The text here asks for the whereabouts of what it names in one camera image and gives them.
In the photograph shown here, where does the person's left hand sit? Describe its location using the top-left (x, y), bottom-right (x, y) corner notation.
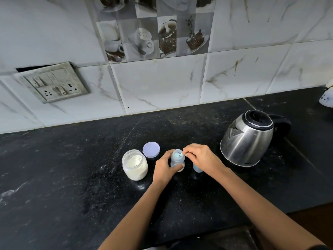
top-left (152, 149), bottom-right (184, 188)

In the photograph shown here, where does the person's right hand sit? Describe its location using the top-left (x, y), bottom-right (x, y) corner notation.
top-left (182, 143), bottom-right (226, 178)

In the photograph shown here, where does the clear printed baby bottle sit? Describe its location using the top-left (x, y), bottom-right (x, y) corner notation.
top-left (170, 149), bottom-right (186, 173)

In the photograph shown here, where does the lilac round jar lid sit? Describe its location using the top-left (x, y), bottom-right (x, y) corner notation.
top-left (142, 142), bottom-right (161, 159)

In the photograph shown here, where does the clear milk powder jar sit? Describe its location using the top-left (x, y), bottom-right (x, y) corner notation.
top-left (121, 149), bottom-right (149, 181)

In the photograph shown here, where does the steel electric kettle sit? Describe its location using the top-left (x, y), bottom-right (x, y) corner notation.
top-left (220, 109), bottom-right (291, 167)

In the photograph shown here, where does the person's right forearm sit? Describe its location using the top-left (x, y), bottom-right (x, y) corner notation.
top-left (214, 166), bottom-right (326, 250)

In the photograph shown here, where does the person's left forearm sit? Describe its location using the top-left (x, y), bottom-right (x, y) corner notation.
top-left (98, 180), bottom-right (167, 250)

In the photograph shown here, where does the dark wooden base cabinet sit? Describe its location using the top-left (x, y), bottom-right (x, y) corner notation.
top-left (140, 202), bottom-right (333, 250)

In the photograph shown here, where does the white appliance at right edge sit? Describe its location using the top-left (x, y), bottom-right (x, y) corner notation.
top-left (318, 87), bottom-right (333, 108)

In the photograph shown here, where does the grey wall switch socket panel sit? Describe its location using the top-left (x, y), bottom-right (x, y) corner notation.
top-left (14, 61), bottom-right (90, 104)

